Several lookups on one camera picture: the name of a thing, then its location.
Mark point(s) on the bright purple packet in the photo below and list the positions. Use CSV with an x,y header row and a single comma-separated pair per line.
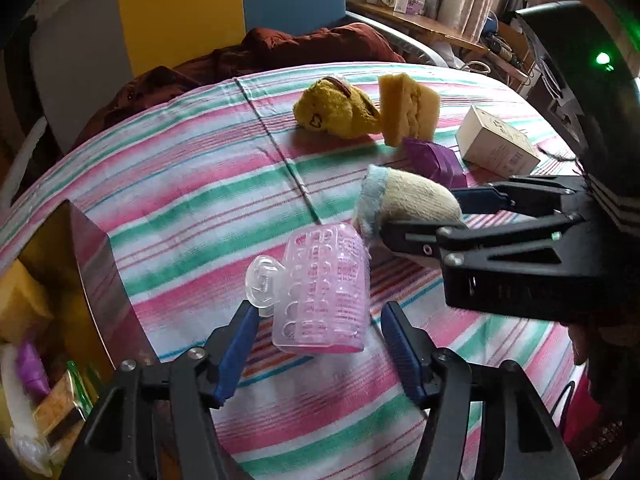
x,y
30,370

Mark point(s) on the yellow sponge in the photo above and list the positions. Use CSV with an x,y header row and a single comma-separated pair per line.
x,y
405,105

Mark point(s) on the cardboard bin with items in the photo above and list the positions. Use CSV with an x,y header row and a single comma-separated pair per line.
x,y
95,270

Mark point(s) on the brown patterned box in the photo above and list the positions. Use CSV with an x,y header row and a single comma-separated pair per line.
x,y
55,405

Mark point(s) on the dark red blanket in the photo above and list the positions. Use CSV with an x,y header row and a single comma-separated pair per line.
x,y
300,45

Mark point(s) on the beige sock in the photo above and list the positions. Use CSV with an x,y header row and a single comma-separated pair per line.
x,y
415,195

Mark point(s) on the grey yellow blue chair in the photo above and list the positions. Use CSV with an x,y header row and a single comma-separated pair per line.
x,y
175,10

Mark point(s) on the white sock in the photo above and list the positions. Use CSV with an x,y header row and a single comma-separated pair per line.
x,y
12,395

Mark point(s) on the striped bed sheet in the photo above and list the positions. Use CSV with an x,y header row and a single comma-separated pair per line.
x,y
200,170

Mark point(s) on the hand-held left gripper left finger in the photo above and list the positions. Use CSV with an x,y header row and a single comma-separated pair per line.
x,y
235,355

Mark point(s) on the clear plastic item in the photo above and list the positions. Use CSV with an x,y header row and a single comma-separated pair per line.
x,y
32,452

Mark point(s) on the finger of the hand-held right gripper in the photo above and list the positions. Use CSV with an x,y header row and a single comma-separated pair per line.
x,y
415,240
475,199

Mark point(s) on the wooden desk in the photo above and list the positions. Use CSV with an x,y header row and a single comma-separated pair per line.
x,y
425,25

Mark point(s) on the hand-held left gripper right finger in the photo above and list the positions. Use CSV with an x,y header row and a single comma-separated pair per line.
x,y
405,355

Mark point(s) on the green white long box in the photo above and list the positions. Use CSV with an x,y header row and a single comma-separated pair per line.
x,y
77,380

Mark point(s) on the white cardboard box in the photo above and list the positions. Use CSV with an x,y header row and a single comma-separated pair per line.
x,y
495,145

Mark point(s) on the pink perforated plastic cup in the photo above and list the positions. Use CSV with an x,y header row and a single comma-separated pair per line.
x,y
325,290

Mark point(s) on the yellow fluffy cloth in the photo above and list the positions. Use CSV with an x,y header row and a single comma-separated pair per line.
x,y
20,305

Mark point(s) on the dark purple packet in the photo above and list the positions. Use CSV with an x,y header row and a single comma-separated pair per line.
x,y
435,160

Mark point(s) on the yellow plush towel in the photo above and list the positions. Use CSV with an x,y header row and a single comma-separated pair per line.
x,y
335,110

